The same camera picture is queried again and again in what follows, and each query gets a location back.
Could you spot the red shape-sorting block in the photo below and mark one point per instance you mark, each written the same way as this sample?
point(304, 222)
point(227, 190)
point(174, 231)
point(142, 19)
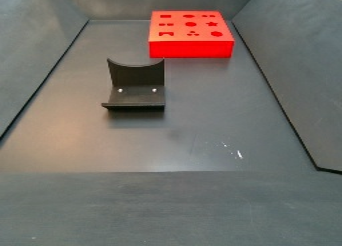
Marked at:
point(190, 34)

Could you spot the black curved holder stand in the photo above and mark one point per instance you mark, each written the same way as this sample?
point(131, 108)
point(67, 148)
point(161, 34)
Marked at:
point(138, 86)

